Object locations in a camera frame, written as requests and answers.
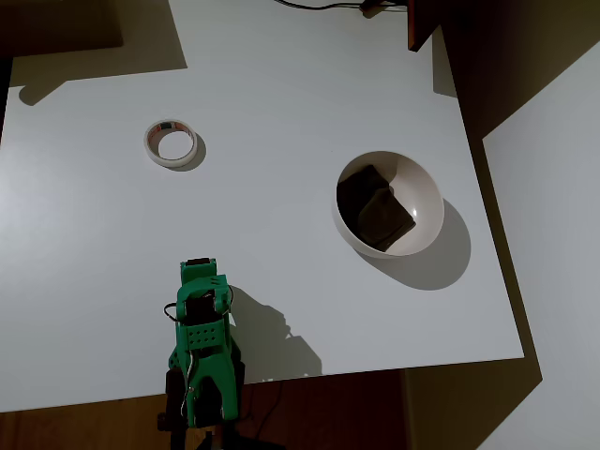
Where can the tan wooden block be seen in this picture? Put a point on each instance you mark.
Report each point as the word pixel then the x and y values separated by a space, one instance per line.
pixel 199 437

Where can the beige masking tape roll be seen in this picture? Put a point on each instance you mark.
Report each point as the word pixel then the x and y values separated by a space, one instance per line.
pixel 151 140

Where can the beige round bowl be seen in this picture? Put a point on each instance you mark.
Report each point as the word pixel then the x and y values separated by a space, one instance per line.
pixel 422 187

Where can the dark furniture block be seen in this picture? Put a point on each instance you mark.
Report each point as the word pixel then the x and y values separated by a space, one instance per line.
pixel 56 23

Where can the dark folded cloth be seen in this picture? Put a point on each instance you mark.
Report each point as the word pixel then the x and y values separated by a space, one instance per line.
pixel 375 211

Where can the reddish brown wooden board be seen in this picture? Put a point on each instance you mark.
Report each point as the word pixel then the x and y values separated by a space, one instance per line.
pixel 419 23

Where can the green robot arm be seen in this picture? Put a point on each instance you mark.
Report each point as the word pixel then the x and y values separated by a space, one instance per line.
pixel 211 337

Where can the small black base clamp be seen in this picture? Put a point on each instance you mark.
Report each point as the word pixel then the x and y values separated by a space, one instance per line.
pixel 241 370

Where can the black camera pole clamp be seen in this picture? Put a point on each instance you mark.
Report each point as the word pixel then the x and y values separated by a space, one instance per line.
pixel 171 391

